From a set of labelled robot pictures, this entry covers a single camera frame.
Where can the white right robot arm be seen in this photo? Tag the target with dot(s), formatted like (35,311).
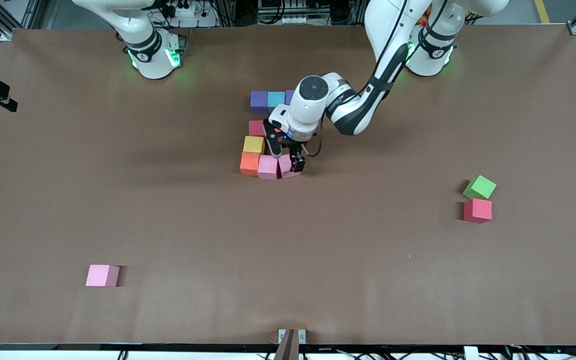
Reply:
(143,50)

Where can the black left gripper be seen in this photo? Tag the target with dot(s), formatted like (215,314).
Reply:
(295,148)

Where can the purple foam cube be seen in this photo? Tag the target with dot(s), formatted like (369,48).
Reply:
(289,96)
(259,102)

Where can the yellow foam cube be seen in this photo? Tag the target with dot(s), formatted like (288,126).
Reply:
(254,145)

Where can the white power strip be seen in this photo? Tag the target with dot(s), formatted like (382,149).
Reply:
(185,10)

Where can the red foam cube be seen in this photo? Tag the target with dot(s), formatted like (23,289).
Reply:
(477,210)
(256,127)

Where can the small white socket strip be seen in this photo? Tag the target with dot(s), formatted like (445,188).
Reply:
(293,20)

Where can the grey metal mounting bracket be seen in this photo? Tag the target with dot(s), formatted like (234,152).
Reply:
(302,336)

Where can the brown tapered strip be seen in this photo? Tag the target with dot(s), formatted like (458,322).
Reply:
(288,347)

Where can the brown table cover sheet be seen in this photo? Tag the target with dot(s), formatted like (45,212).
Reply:
(243,280)

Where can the orange foam cube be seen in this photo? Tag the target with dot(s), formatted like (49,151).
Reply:
(249,163)

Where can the green foam cube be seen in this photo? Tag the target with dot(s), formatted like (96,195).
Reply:
(479,187)

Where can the light blue cube orange speck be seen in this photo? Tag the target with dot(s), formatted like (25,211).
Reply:
(276,101)

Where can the pink foam cube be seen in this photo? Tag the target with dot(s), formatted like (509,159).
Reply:
(286,169)
(268,167)
(102,275)

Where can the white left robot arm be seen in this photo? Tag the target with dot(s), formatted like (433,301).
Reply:
(308,110)

